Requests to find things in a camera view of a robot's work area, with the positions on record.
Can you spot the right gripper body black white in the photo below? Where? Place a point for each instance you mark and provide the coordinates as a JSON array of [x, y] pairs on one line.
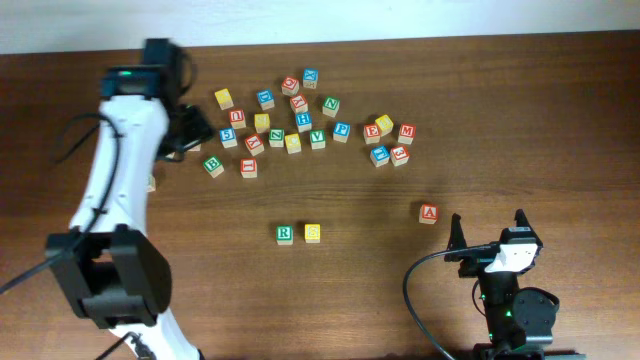
[[474, 260]]

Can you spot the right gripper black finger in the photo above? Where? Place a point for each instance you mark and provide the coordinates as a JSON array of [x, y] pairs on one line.
[[457, 240], [521, 220]]

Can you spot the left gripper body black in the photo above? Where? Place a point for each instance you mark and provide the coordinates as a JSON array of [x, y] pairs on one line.
[[195, 128]]

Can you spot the yellow s block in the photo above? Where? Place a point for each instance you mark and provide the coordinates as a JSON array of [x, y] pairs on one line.
[[312, 233], [262, 122]]

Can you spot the green R block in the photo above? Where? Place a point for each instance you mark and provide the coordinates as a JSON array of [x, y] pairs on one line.
[[284, 235]]

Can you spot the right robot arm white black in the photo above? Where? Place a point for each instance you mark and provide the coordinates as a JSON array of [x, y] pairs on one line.
[[519, 320]]

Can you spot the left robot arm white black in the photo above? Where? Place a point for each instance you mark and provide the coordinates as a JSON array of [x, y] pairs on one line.
[[105, 265]]

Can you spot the red A block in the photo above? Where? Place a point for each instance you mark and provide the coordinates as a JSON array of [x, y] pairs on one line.
[[428, 214]]

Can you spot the blue 5 block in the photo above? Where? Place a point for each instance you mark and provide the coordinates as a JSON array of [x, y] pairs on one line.
[[228, 137]]

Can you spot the yellow block top left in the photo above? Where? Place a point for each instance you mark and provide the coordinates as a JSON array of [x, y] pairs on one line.
[[224, 99]]

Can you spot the green B block centre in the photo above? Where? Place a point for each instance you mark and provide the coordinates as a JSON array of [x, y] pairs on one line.
[[213, 166]]

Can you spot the green b block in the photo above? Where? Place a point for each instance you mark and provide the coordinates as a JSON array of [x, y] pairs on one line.
[[151, 186], [213, 166]]

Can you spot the red U block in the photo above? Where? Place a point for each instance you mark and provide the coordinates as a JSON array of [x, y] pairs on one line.
[[237, 119]]

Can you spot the green B block far left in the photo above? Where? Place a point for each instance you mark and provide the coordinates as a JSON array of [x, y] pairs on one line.
[[151, 186]]

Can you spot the red Y block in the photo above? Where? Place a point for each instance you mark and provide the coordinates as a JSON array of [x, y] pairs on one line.
[[254, 144]]

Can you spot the red I block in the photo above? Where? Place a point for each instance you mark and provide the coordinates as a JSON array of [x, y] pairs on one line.
[[248, 168]]

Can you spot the blue D block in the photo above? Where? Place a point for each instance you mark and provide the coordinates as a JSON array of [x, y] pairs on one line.
[[265, 99]]

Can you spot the green Z block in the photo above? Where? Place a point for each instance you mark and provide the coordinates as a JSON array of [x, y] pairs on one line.
[[276, 137]]

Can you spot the red 3 block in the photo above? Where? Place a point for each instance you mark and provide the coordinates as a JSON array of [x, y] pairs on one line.
[[399, 155]]

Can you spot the yellow C block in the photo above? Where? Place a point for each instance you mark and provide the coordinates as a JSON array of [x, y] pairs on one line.
[[292, 143]]

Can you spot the red C block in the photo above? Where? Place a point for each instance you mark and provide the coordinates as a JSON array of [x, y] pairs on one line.
[[290, 86]]

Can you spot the red K block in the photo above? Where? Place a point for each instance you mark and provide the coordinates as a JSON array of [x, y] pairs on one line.
[[299, 104]]

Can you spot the blue block lower right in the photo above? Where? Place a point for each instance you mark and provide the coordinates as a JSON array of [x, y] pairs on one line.
[[379, 156]]

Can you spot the blue H block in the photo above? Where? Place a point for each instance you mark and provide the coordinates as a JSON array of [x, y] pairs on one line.
[[303, 122]]

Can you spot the red M block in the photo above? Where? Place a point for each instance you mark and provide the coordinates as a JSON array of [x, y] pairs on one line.
[[406, 134]]

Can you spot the green V block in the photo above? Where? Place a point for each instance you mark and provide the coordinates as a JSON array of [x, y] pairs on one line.
[[317, 139]]

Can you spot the blue X block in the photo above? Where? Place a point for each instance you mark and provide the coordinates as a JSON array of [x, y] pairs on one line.
[[310, 78]]

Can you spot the yellow block by E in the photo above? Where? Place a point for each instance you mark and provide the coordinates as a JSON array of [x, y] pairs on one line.
[[385, 124]]

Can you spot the red E block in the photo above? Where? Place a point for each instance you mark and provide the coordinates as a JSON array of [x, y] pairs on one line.
[[371, 134]]

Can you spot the green N block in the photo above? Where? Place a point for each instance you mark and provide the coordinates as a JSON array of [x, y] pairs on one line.
[[331, 106]]

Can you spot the blue P block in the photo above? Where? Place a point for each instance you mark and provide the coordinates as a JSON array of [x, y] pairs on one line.
[[341, 132]]

